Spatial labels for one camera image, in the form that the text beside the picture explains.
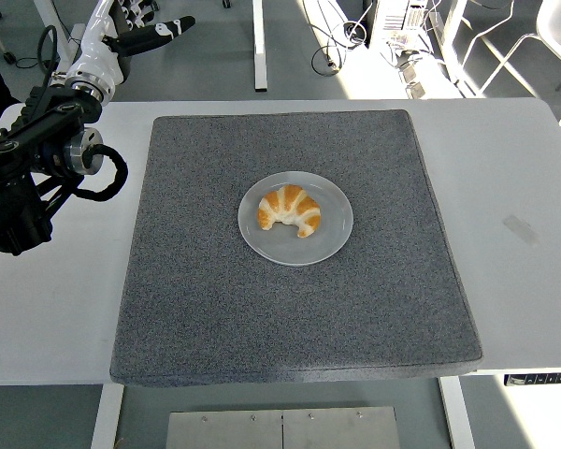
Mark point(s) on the white computer tower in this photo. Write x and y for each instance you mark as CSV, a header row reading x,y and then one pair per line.
x,y
397,18

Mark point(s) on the clear tape strip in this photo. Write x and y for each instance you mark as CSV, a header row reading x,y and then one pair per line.
x,y
520,229

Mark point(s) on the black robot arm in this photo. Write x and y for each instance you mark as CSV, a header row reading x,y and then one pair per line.
x,y
23,135

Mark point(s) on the white table leg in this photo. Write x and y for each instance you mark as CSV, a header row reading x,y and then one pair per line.
x,y
457,416
106,416

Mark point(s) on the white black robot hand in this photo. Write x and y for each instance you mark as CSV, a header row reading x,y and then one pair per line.
x,y
96,56

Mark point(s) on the white background desk leg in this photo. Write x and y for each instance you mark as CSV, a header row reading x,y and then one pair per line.
x,y
51,18
259,47

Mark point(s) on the white frame chair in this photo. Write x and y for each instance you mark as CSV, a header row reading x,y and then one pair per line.
x,y
549,28

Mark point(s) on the table height control panel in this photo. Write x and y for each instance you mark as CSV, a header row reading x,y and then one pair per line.
x,y
542,379

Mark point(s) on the grey metal plate with screws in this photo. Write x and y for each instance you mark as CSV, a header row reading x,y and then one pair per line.
x,y
224,430

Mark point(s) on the grey speckled mat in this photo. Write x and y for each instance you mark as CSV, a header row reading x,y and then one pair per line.
x,y
285,318

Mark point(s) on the pale grey round plate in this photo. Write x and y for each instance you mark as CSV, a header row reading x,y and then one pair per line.
x,y
285,250

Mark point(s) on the golden croissant bread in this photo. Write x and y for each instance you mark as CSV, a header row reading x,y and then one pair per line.
x,y
287,201

